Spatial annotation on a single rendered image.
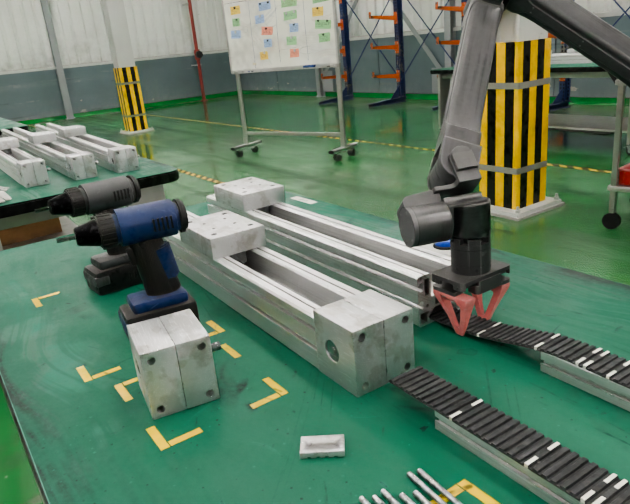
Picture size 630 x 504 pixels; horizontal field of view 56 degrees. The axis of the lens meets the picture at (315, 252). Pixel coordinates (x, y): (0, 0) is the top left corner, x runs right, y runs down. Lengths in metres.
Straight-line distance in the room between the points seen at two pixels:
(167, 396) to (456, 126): 0.56
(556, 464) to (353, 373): 0.27
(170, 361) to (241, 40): 6.46
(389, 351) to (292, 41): 5.99
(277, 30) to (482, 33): 5.77
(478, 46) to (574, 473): 0.67
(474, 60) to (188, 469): 0.73
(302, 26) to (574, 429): 6.05
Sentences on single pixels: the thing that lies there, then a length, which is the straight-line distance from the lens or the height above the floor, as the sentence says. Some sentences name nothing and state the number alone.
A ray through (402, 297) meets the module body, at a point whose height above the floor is 0.82.
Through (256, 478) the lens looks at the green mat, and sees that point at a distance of 0.69.
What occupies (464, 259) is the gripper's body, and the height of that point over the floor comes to 0.91.
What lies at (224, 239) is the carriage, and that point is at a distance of 1.08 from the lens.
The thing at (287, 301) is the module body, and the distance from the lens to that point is 0.87.
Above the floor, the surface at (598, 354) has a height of 0.81.
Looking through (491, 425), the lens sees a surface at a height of 0.81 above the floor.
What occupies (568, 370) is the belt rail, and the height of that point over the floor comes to 0.80.
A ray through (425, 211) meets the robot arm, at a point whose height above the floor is 0.98.
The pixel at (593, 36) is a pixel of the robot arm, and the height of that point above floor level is 1.18.
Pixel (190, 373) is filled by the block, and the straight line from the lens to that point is 0.80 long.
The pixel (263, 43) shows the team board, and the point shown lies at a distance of 6.91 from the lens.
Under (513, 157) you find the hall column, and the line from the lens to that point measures 4.11.
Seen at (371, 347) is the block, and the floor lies 0.84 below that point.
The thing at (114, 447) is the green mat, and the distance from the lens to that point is 0.79.
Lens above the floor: 1.22
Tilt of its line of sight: 19 degrees down
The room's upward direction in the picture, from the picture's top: 6 degrees counter-clockwise
